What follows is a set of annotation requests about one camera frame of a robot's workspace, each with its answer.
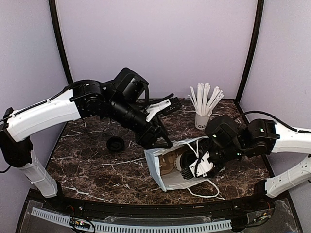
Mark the brown cardboard cup carrier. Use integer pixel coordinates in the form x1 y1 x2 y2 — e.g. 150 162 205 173
159 152 178 175

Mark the black plastic cup lid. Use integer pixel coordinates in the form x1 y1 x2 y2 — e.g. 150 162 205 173
106 136 125 152

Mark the white paper takeout bag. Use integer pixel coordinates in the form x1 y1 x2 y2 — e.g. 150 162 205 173
144 136 224 200

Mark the white paper coffee cup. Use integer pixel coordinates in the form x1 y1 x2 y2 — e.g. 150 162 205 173
174 154 188 171

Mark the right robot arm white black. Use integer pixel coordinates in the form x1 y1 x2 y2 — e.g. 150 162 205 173
205 115 311 211

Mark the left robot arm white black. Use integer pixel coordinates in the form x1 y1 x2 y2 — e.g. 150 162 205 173
0 68 179 212

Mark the white paper straw holder cup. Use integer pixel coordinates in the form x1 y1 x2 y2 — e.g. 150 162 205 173
195 111 212 130

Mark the white wrapped straws bundle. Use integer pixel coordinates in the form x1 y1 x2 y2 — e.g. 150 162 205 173
188 83 224 116

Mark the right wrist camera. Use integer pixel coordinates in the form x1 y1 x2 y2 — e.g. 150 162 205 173
181 152 210 180

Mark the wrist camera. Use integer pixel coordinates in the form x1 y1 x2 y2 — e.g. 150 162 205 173
145 93 182 122
181 152 210 180

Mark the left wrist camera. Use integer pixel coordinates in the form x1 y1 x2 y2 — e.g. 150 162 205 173
145 93 182 122

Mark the grey slotted cable duct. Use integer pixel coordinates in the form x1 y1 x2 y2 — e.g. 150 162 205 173
31 207 232 233

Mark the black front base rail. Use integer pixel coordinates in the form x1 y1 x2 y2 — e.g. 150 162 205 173
14 188 304 233

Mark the right black frame post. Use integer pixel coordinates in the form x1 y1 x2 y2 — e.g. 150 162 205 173
235 0 265 105

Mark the black frame post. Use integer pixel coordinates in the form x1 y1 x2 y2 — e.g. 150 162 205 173
48 0 73 84
235 0 265 105

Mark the left black frame post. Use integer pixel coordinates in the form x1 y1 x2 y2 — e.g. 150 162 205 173
48 0 73 84

